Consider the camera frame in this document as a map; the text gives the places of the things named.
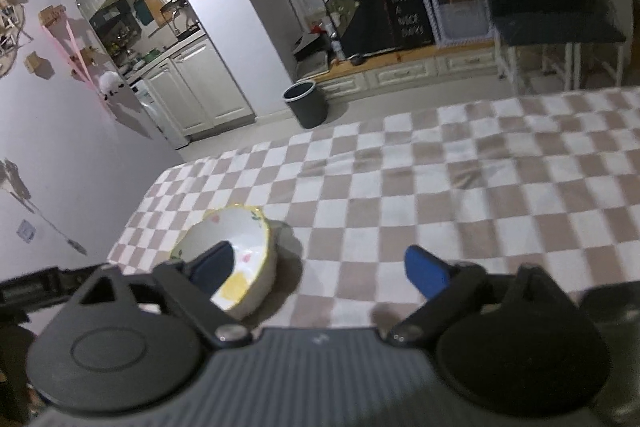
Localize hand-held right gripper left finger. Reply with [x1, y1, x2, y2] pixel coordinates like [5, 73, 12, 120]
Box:
[67, 241, 253, 349]

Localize checkered tablecloth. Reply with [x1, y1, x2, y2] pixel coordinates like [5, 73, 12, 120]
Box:
[109, 87, 640, 343]

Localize white kitchen cabinets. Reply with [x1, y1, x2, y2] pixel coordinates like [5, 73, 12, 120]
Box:
[125, 38, 256, 151]

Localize black chalkboard sign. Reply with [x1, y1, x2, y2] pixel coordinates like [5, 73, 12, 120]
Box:
[377, 0, 437, 51]

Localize white plush toy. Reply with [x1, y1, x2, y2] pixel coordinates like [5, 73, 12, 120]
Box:
[97, 71, 127, 101]

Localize floral ceramic bowl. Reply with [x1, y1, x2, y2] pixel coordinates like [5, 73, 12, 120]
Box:
[170, 206, 275, 321]

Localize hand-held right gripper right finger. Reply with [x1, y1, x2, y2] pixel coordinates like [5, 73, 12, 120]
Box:
[387, 245, 581, 349]

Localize wooden wall decoration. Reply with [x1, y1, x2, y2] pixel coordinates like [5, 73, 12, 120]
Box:
[0, 0, 37, 79]

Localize dark trash bin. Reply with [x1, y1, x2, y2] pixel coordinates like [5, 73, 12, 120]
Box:
[282, 80, 329, 129]

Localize wooden platform with drawers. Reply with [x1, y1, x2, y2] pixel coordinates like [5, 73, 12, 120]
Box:
[317, 38, 507, 102]

